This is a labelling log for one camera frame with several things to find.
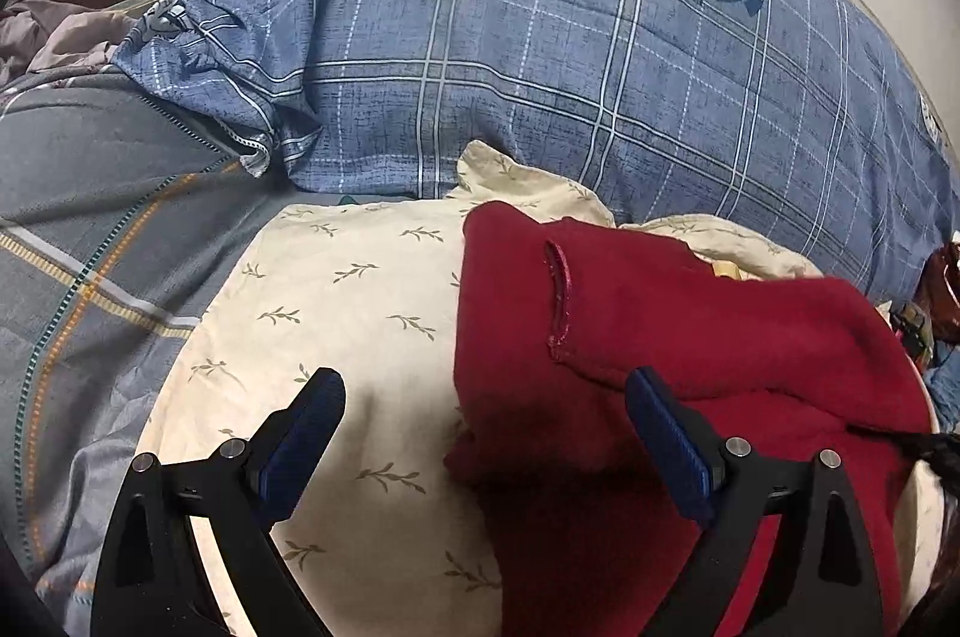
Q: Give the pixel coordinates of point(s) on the red knit garment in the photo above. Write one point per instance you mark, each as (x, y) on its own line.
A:
(675, 322)

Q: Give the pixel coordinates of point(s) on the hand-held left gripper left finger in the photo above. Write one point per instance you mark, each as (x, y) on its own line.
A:
(300, 434)

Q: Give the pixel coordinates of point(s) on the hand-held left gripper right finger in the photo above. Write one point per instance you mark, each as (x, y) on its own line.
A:
(667, 434)

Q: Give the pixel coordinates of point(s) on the grey plaid bed sheet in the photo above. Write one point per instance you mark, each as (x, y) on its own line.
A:
(97, 194)

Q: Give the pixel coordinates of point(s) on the grey-pink crumpled cloth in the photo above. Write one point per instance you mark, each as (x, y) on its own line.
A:
(52, 36)

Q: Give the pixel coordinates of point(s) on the colourful packet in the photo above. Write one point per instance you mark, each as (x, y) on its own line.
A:
(913, 325)

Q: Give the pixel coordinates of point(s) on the dark red glossy bag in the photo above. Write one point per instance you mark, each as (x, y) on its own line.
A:
(946, 284)

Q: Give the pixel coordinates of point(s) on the blue cloth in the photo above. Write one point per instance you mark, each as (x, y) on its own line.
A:
(946, 382)

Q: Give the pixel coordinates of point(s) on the blue plaid quilt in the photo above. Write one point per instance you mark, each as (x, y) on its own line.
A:
(525, 44)

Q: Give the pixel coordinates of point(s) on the cream leaf-print pillow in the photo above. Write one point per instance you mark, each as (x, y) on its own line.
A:
(360, 307)

